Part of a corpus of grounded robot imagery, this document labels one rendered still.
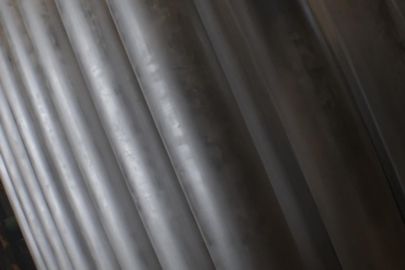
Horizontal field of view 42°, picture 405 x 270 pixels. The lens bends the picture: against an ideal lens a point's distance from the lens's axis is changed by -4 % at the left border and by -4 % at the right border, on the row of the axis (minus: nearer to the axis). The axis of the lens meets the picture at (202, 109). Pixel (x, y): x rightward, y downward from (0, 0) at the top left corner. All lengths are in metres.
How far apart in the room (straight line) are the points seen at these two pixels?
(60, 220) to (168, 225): 0.93
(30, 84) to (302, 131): 1.01
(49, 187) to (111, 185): 0.63
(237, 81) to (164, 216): 0.40
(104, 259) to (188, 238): 0.61
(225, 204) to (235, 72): 0.49
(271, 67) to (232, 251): 0.41
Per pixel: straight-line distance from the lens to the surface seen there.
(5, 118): 2.44
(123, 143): 1.26
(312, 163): 1.18
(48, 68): 1.60
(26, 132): 2.15
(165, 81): 1.01
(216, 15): 1.43
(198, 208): 1.03
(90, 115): 1.54
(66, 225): 2.11
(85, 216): 1.80
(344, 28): 1.40
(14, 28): 1.91
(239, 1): 1.22
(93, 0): 1.31
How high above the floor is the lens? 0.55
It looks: 4 degrees up
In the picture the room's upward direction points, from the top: 23 degrees counter-clockwise
